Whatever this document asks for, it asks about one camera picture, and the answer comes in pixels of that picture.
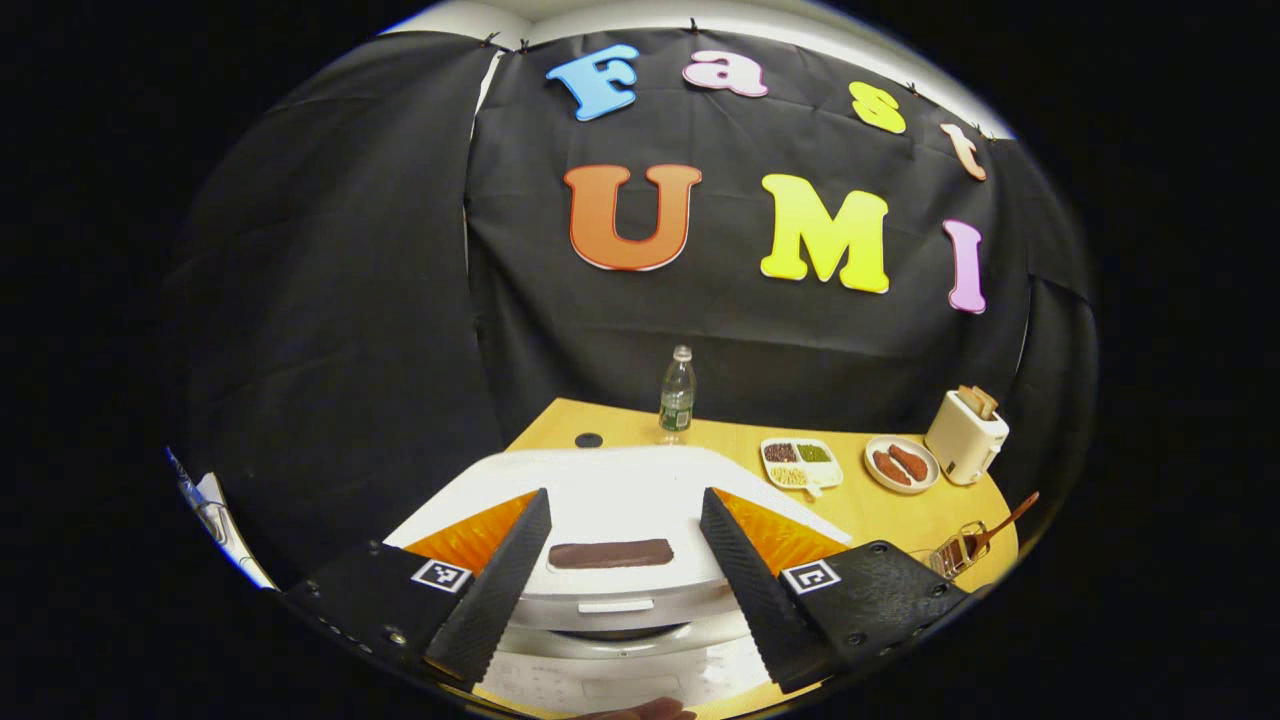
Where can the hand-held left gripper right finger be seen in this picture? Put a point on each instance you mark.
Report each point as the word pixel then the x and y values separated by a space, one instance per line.
pixel 750 590

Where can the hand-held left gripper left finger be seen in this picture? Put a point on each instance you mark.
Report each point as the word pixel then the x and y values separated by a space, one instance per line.
pixel 495 590

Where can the white rice cooker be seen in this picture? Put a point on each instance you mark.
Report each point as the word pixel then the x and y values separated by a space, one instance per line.
pixel 620 500

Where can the clear chopstick holder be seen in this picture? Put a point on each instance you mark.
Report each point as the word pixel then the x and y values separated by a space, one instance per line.
pixel 955 558

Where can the white divided bean dish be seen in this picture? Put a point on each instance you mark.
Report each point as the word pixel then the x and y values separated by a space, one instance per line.
pixel 800 470

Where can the black round cap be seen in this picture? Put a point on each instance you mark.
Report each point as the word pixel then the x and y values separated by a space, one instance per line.
pixel 589 440

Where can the clear water bottle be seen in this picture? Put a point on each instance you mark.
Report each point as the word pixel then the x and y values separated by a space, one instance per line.
pixel 677 400

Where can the round white plate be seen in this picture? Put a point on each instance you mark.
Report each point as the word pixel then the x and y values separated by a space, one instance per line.
pixel 925 480

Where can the cream toaster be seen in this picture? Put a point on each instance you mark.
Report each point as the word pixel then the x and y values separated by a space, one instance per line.
pixel 962 445

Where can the white side desk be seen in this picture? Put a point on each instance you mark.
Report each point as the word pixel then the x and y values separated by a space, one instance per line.
pixel 230 530

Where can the toast slice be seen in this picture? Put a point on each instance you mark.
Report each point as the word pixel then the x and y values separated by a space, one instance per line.
pixel 970 402
pixel 988 402

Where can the black backdrop cloth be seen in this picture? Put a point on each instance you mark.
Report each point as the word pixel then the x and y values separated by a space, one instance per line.
pixel 400 300

